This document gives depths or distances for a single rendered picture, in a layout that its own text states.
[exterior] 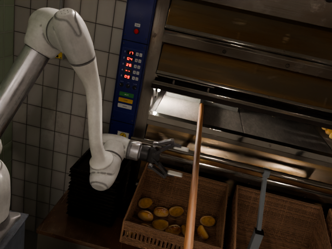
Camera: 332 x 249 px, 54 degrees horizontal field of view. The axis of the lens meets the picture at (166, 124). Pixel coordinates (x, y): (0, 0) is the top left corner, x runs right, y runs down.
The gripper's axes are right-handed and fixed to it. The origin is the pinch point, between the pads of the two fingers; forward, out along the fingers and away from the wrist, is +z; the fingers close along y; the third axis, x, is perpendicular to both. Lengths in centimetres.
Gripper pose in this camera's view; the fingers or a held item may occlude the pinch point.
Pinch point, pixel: (183, 162)
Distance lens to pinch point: 151.4
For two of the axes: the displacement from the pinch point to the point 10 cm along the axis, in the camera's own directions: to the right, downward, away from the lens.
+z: 9.7, 2.3, -0.5
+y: -2.0, 9.0, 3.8
